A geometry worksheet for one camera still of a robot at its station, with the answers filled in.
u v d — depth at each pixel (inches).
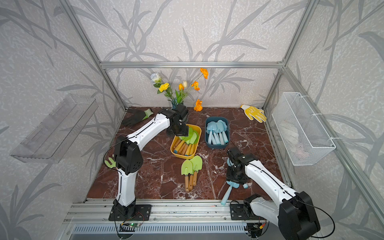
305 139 23.5
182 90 36.9
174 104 39.2
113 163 35.9
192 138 39.0
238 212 28.5
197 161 35.9
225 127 41.1
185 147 37.0
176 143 37.8
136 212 28.3
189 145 37.8
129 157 20.2
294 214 15.3
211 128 40.4
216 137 38.9
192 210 29.7
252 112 46.7
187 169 34.1
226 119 41.7
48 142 25.7
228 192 31.0
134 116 45.2
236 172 26.7
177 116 27.0
